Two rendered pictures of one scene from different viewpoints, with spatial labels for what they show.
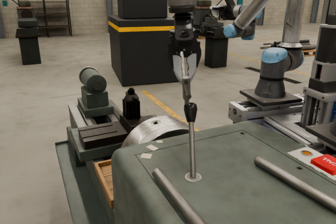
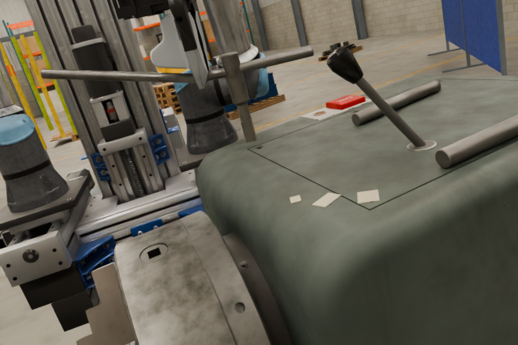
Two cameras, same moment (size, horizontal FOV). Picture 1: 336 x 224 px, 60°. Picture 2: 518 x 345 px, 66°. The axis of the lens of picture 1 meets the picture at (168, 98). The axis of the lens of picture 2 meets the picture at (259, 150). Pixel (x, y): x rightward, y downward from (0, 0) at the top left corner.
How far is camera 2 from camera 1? 0.85 m
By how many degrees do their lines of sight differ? 78
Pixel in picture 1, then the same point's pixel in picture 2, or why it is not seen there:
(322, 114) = (149, 162)
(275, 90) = (57, 179)
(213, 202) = (475, 125)
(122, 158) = (388, 225)
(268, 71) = (27, 155)
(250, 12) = not seen: outside the picture
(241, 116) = (59, 246)
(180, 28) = not seen: outside the picture
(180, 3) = not seen: outside the picture
